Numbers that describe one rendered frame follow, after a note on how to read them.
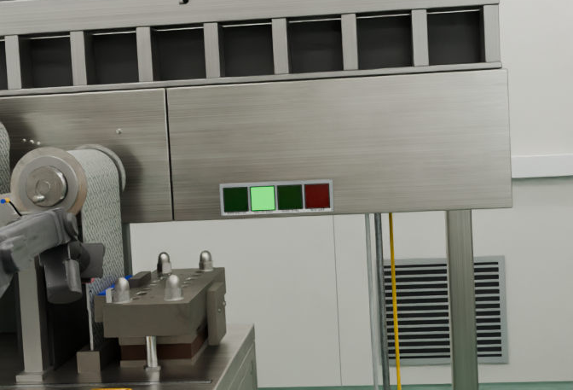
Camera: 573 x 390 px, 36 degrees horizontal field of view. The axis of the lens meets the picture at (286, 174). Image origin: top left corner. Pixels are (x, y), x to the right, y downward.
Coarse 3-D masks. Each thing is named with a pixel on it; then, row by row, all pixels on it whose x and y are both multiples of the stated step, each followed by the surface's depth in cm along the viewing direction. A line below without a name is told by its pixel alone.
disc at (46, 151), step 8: (32, 152) 162; (40, 152) 162; (48, 152) 162; (56, 152) 162; (64, 152) 162; (24, 160) 163; (72, 160) 162; (16, 168) 163; (56, 168) 162; (72, 168) 162; (80, 168) 162; (16, 176) 163; (80, 176) 162; (16, 184) 163; (80, 184) 162; (16, 192) 163; (80, 192) 162; (16, 200) 163; (80, 200) 162; (24, 208) 163; (72, 208) 162; (80, 208) 162
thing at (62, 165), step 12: (48, 156) 162; (24, 168) 162; (36, 168) 162; (60, 168) 162; (24, 180) 162; (72, 180) 162; (24, 192) 163; (72, 192) 162; (24, 204) 163; (60, 204) 162; (72, 204) 162
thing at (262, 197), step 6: (252, 192) 192; (258, 192) 191; (264, 192) 191; (270, 192) 191; (252, 198) 192; (258, 198) 192; (264, 198) 191; (270, 198) 191; (252, 204) 192; (258, 204) 192; (264, 204) 192; (270, 204) 191
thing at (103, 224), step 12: (84, 216) 163; (96, 216) 170; (108, 216) 178; (120, 216) 186; (84, 228) 163; (96, 228) 170; (108, 228) 177; (120, 228) 186; (84, 240) 163; (96, 240) 170; (108, 240) 177; (120, 240) 185; (108, 252) 177; (120, 252) 185; (108, 264) 176; (120, 264) 185; (108, 276) 176; (120, 276) 184; (96, 288) 168
